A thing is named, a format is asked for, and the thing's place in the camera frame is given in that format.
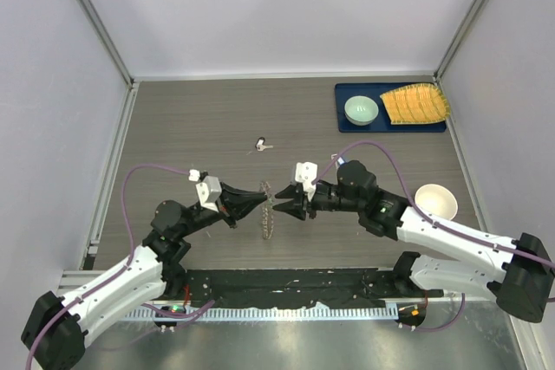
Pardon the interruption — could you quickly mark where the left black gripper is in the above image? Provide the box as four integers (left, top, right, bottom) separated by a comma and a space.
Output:
177, 181, 266, 237

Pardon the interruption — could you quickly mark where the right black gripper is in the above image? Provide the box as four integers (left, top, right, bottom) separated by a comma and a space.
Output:
274, 182, 363, 220

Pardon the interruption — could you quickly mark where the metal disc with keyrings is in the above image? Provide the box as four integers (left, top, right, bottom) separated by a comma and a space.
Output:
260, 181, 274, 240

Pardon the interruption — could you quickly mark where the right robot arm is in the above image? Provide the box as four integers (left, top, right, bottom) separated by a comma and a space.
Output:
274, 160, 554, 323

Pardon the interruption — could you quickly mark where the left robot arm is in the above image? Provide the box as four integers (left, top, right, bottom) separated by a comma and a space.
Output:
21, 176, 267, 369

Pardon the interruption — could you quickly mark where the key with black tag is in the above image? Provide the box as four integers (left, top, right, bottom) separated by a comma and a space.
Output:
255, 137, 274, 152

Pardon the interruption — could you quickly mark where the key with blue tag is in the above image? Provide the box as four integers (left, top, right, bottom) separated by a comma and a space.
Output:
330, 153, 346, 166

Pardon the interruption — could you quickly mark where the pale green bowl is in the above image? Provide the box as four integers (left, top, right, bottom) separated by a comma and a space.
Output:
343, 95, 379, 126

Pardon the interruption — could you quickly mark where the blue tray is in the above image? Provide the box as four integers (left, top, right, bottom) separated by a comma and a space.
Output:
335, 82, 447, 133

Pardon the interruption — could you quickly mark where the cream bowl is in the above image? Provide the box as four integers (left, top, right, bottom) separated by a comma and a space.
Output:
415, 184, 459, 220

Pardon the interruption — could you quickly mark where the yellow woven cloth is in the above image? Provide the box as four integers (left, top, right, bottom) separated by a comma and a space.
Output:
380, 83, 451, 125

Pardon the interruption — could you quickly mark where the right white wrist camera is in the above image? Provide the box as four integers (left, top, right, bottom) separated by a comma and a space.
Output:
293, 162, 318, 197

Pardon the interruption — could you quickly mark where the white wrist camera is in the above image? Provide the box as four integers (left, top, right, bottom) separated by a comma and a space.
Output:
293, 162, 318, 197
188, 169, 222, 212

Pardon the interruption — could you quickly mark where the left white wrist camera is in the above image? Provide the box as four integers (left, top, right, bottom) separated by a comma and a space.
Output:
188, 169, 222, 212

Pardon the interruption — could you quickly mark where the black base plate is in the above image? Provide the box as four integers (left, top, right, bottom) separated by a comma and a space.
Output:
159, 268, 444, 309

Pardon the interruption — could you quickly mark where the white cable duct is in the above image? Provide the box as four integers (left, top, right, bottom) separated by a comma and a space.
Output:
121, 305, 399, 323

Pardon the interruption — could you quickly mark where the left aluminium frame rail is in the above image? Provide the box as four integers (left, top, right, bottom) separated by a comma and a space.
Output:
76, 0, 138, 270

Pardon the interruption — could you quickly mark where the aluminium frame rail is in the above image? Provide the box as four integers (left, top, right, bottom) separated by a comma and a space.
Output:
76, 0, 138, 270
54, 268, 493, 301
432, 0, 517, 267

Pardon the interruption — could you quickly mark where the front aluminium frame rail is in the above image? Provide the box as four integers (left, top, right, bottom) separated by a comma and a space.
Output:
54, 268, 493, 301

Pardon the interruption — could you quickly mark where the right aluminium frame rail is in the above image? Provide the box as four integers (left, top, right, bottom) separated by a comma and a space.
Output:
432, 0, 517, 267

